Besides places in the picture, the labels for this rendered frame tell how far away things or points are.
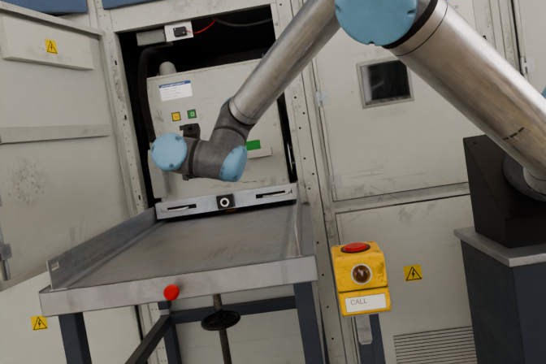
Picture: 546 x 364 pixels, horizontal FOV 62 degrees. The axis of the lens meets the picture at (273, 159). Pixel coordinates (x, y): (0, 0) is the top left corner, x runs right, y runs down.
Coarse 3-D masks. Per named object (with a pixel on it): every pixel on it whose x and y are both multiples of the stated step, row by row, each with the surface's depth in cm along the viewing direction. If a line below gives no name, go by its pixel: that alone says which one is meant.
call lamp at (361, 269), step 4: (356, 264) 72; (360, 264) 72; (364, 264) 72; (352, 268) 72; (356, 268) 72; (360, 268) 71; (364, 268) 71; (368, 268) 72; (352, 272) 72; (356, 272) 71; (360, 272) 71; (364, 272) 71; (368, 272) 71; (352, 276) 72; (356, 276) 71; (360, 276) 71; (364, 276) 71; (368, 276) 71; (356, 280) 72; (360, 280) 71; (364, 280) 71; (368, 280) 72
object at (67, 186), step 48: (0, 48) 123; (48, 48) 136; (96, 48) 163; (0, 96) 121; (48, 96) 137; (96, 96) 159; (0, 144) 118; (48, 144) 134; (96, 144) 156; (0, 192) 116; (48, 192) 132; (96, 192) 152; (0, 240) 112; (48, 240) 129; (0, 288) 110
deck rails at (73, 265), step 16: (128, 224) 146; (144, 224) 159; (160, 224) 167; (96, 240) 123; (112, 240) 133; (128, 240) 144; (288, 240) 110; (64, 256) 107; (80, 256) 114; (96, 256) 122; (112, 256) 125; (288, 256) 97; (48, 272) 100; (64, 272) 106; (80, 272) 112; (64, 288) 100
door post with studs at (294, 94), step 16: (288, 0) 160; (272, 16) 161; (288, 16) 160; (288, 96) 162; (304, 96) 161; (288, 112) 162; (304, 112) 162; (304, 128) 162; (304, 144) 162; (304, 160) 163; (304, 176) 163; (304, 192) 164; (320, 208) 163; (320, 224) 164; (320, 240) 164; (320, 256) 165; (336, 320) 166; (336, 336) 166; (336, 352) 166
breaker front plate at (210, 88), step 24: (192, 72) 168; (216, 72) 167; (240, 72) 167; (192, 96) 168; (216, 96) 168; (168, 120) 169; (192, 120) 169; (216, 120) 168; (264, 120) 167; (264, 144) 168; (264, 168) 168; (192, 192) 171; (216, 192) 170
